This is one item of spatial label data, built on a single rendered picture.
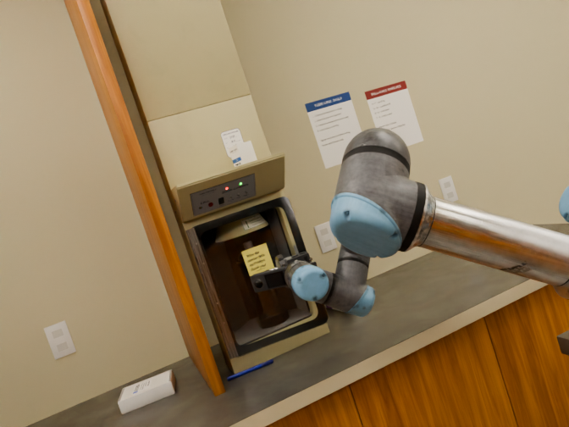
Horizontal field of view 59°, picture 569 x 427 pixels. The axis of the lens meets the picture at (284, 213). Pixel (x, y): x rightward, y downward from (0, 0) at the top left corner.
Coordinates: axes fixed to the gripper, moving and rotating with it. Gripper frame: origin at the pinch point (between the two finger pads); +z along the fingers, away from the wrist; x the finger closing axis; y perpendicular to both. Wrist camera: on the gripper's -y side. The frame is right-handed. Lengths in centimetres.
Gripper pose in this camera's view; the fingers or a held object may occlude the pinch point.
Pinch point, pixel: (278, 268)
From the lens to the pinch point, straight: 144.2
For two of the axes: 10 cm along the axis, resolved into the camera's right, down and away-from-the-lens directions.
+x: -3.2, -9.5, -0.6
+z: -1.6, -0.1, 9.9
